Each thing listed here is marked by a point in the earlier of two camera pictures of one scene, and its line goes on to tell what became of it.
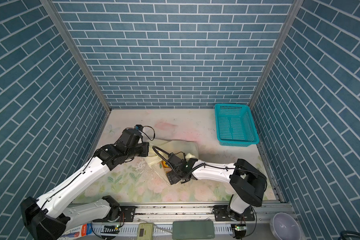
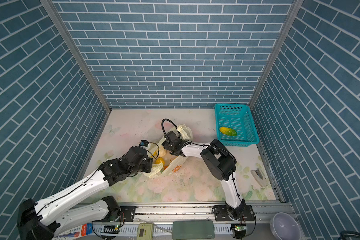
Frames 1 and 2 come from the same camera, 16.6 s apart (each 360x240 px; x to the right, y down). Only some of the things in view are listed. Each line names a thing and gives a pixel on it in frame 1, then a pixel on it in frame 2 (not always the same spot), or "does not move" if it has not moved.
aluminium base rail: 194,213 does not move
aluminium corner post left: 53,9 does not move
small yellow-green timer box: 145,231 does not move
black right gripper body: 175,176 to 168,147
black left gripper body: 140,150 to 146,166
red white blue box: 82,230 does not move
